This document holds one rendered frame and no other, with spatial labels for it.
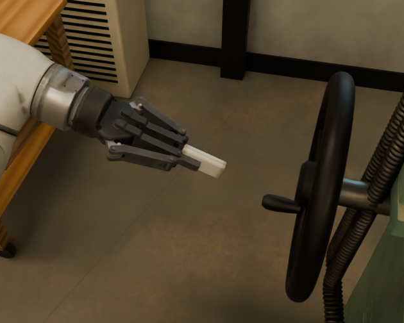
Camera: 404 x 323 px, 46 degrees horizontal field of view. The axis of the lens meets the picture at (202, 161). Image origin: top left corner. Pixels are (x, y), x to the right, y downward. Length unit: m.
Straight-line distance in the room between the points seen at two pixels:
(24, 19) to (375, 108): 1.32
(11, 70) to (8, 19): 0.80
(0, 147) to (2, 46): 0.14
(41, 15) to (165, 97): 0.66
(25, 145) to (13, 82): 0.90
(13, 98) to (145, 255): 0.87
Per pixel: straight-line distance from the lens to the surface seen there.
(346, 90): 0.54
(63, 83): 0.72
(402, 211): 0.55
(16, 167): 1.56
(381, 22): 1.95
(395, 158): 0.56
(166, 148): 0.72
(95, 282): 1.48
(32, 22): 1.49
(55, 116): 0.72
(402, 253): 0.88
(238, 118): 1.86
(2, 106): 0.73
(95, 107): 0.71
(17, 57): 0.74
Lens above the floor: 1.29
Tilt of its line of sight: 49 degrees down
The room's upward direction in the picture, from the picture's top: straight up
